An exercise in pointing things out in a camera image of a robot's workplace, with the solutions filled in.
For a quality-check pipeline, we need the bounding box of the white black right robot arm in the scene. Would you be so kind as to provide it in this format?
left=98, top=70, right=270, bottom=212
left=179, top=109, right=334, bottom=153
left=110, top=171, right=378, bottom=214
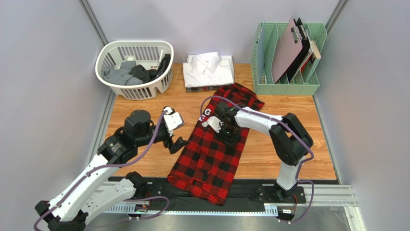
left=203, top=102, right=313, bottom=200

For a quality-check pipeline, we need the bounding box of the green file organizer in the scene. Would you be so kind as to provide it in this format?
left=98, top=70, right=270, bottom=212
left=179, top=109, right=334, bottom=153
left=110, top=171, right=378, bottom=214
left=251, top=19, right=327, bottom=95

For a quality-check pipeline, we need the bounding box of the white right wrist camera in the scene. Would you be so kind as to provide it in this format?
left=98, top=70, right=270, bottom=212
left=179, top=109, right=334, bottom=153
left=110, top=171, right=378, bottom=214
left=202, top=116, right=224, bottom=133

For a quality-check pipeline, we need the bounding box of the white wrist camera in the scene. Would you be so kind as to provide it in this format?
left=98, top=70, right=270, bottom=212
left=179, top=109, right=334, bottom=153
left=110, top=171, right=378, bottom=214
left=202, top=116, right=224, bottom=133
left=163, top=106, right=185, bottom=133

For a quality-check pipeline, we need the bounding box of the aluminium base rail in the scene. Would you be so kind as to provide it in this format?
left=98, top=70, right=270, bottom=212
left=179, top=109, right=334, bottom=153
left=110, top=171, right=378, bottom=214
left=81, top=177, right=365, bottom=231

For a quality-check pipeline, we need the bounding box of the white laundry basket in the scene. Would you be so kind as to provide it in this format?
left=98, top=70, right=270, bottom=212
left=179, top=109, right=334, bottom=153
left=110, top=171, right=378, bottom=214
left=95, top=40, right=174, bottom=100

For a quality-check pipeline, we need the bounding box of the red book in organizer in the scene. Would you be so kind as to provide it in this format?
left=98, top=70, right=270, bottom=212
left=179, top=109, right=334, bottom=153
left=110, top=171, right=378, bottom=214
left=300, top=52, right=316, bottom=75

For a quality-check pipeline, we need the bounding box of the black shirt in basket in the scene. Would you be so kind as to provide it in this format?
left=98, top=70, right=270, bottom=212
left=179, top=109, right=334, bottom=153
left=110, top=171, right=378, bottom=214
left=129, top=54, right=171, bottom=84

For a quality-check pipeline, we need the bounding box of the folded tartan shirt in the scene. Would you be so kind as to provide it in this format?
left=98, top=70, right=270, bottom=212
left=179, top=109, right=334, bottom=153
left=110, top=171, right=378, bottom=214
left=186, top=86, right=222, bottom=93

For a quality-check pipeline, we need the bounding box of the pink clipboard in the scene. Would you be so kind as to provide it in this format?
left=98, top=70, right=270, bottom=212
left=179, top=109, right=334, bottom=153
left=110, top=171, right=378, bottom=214
left=271, top=19, right=293, bottom=84

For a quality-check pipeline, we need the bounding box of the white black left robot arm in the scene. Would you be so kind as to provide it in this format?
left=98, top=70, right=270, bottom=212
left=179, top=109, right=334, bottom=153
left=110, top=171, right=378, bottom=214
left=33, top=107, right=188, bottom=231

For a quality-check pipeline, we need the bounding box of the folded white shirt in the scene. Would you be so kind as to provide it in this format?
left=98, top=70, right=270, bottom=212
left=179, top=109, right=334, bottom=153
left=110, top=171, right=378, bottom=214
left=183, top=52, right=234, bottom=88

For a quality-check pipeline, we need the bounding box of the red black plaid shirt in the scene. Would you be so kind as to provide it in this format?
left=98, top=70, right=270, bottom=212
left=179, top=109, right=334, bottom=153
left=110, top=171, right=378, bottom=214
left=167, top=83, right=264, bottom=206

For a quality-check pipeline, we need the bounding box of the black clipboard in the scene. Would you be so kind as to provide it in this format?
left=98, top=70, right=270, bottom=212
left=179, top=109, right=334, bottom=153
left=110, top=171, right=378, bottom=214
left=285, top=17, right=311, bottom=82

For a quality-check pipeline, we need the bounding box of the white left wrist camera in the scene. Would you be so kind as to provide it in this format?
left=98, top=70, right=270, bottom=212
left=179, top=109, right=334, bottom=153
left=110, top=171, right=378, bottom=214
left=163, top=106, right=185, bottom=133

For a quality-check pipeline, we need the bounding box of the grey shirt in basket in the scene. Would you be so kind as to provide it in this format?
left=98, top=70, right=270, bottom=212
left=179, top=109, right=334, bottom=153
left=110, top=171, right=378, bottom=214
left=102, top=61, right=143, bottom=86

